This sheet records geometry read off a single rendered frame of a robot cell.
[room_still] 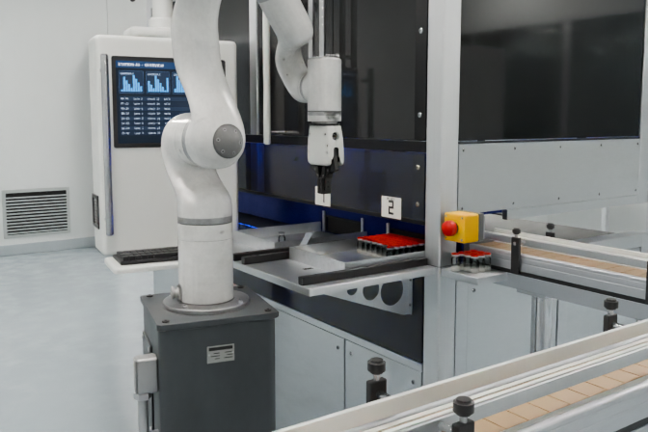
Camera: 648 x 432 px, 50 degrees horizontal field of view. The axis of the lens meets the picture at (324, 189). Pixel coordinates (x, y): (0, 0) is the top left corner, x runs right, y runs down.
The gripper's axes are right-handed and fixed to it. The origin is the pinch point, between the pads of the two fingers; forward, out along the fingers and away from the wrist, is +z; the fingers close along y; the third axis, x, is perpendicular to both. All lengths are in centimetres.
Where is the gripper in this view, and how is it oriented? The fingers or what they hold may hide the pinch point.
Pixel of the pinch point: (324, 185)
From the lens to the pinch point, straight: 172.0
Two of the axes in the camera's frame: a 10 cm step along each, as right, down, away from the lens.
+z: 0.0, 9.9, 1.0
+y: -5.7, -0.8, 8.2
